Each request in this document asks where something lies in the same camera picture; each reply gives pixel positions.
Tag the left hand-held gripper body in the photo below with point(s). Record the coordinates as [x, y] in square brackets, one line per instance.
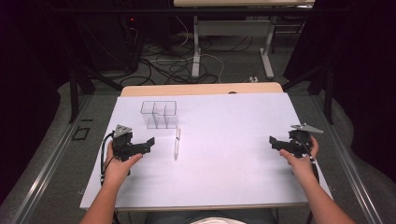
[123, 145]

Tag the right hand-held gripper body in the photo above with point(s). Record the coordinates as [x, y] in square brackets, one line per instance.
[299, 141]

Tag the person's left hand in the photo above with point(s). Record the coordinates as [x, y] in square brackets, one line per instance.
[120, 169]

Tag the person's right hand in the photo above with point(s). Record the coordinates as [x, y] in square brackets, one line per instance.
[301, 166]

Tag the clear test tube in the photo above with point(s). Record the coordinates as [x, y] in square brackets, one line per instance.
[177, 143]

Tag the clear plastic compartment organizer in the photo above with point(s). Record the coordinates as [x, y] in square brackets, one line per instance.
[159, 113]

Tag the white table sheet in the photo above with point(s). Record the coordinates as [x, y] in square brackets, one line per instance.
[218, 155]

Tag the black metal stand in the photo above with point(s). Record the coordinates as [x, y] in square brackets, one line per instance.
[327, 84]
[74, 90]

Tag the white power plug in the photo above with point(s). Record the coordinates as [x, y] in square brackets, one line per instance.
[254, 79]

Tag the light wooden table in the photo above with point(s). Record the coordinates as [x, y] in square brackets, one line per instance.
[199, 89]

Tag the person's white shirt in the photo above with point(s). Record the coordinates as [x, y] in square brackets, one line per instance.
[218, 221]

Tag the black computer with red light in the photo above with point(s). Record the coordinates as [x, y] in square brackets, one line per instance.
[132, 37]

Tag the white desk with metal legs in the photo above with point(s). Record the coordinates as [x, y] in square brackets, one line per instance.
[233, 28]

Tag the black floor hatch frame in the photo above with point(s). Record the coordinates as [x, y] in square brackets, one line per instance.
[81, 133]

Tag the metal floor rail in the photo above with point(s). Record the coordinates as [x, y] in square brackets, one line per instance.
[345, 161]
[46, 161]

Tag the black horizontal frame bar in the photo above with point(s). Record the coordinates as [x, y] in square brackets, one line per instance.
[193, 11]

